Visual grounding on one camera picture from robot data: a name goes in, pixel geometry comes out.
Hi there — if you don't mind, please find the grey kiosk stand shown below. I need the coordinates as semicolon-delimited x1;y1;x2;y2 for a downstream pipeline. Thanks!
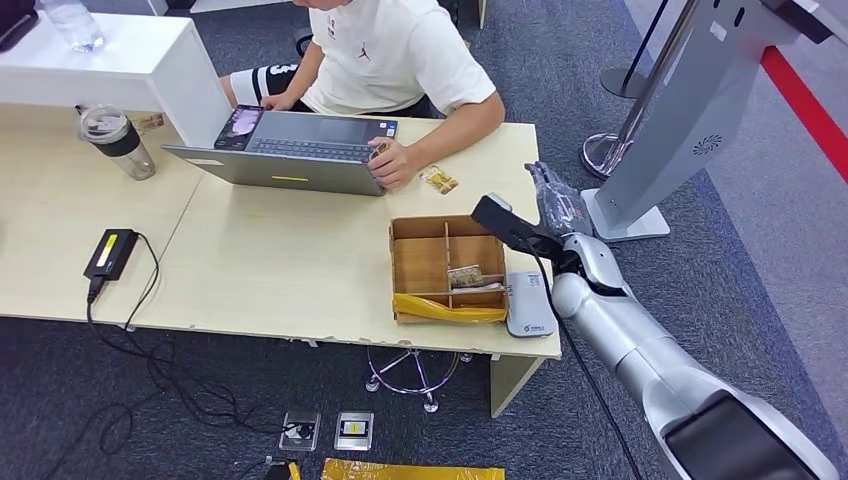
579;0;848;243

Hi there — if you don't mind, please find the black power adapter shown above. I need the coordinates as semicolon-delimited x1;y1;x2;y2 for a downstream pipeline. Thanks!
82;229;140;282

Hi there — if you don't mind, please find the dark stanchion pole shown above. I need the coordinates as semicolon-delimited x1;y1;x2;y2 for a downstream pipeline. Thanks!
599;0;672;102

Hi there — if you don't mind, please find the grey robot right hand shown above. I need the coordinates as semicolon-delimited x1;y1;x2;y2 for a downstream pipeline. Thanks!
524;160;594;238

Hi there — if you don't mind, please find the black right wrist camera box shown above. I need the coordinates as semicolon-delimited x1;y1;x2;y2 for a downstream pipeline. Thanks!
470;193;564;261

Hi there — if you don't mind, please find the black smartphone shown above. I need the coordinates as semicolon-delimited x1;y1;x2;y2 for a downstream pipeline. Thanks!
213;104;266;152

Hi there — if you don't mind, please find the black plug with yellow tag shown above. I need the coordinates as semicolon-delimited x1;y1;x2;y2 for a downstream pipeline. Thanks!
261;457;303;480

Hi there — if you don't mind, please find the chrome stanchion pole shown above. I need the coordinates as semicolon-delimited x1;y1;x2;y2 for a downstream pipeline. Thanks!
580;0;702;181

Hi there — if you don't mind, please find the yellow plastic strip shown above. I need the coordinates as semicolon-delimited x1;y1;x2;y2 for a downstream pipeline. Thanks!
392;292;508;325

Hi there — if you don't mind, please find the clear tumbler with black band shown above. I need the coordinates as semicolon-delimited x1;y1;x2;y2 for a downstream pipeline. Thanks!
78;105;158;182

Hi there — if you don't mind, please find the chrome stool base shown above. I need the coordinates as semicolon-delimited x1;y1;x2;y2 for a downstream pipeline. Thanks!
364;345;475;415

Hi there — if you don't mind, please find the black device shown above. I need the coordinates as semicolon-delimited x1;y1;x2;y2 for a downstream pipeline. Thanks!
0;0;40;54

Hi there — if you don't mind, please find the white card reader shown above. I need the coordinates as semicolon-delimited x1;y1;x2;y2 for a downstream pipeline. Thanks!
505;271;558;339

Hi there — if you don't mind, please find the yellow plastic package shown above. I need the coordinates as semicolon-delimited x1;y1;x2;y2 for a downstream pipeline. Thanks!
321;458;507;480

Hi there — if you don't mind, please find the person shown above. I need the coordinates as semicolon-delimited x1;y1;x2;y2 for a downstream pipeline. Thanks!
218;0;506;193

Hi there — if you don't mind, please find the person's left hand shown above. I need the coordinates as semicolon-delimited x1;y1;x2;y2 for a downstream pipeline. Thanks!
365;137;420;193

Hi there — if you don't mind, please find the stack of cards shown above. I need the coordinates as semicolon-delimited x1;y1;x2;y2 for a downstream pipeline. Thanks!
447;264;505;294

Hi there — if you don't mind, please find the silver floor socket yellow label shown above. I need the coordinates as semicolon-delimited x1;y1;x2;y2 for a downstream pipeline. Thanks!
333;412;375;453

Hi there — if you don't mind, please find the wooden divided box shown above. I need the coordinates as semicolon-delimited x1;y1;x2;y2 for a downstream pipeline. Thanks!
388;213;510;326

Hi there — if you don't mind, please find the clear plastic water bottle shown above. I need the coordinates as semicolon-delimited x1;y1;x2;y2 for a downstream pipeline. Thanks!
38;0;105;54

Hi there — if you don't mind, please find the black power cable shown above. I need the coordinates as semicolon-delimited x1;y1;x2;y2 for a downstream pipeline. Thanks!
39;231;309;480

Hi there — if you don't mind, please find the silver floor socket with plug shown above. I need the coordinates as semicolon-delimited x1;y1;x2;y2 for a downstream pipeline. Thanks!
278;411;323;454

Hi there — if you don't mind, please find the white raised desk shelf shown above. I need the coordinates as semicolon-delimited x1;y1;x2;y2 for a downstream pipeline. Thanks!
0;13;232;148

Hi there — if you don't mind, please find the grey laptop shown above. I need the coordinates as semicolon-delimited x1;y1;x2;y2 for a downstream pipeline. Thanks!
162;109;400;198

